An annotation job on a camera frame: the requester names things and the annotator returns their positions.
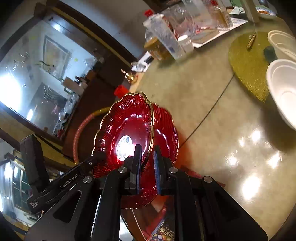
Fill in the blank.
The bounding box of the red glass scalloped plate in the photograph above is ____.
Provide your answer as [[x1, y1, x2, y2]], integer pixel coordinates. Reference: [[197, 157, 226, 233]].
[[92, 92, 154, 178]]

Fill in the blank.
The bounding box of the white plastic bowl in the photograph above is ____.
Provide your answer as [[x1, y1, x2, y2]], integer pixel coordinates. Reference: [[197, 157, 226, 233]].
[[266, 59, 295, 130], [267, 30, 296, 62]]

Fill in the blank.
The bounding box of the multicoloured hula hoop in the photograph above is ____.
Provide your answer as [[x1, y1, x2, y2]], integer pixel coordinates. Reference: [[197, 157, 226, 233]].
[[72, 106, 112, 165]]

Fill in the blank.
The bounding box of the colourful printed box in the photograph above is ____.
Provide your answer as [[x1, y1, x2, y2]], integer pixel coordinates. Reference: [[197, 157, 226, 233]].
[[147, 205, 175, 241]]

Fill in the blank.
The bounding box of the small gold gourd ornament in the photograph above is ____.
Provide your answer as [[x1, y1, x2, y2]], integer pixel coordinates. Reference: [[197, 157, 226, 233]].
[[121, 69, 138, 84]]

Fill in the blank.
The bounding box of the brown lidded jar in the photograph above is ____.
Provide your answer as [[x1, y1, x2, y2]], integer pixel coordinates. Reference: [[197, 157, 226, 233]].
[[144, 37, 171, 61]]

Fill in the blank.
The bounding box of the white small pill bottle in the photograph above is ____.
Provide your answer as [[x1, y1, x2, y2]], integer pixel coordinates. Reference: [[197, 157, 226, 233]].
[[178, 35, 194, 53]]

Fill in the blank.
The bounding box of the gold glitter round placemat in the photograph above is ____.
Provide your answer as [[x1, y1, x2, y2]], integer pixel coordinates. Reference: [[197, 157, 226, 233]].
[[228, 31, 270, 103]]

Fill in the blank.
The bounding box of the clear glass pitcher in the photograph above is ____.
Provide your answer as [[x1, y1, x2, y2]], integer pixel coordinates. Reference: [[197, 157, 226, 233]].
[[162, 3, 196, 38]]

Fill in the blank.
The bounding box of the blue white food plate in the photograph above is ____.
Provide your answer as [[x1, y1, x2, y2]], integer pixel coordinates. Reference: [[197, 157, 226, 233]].
[[256, 6, 276, 20]]

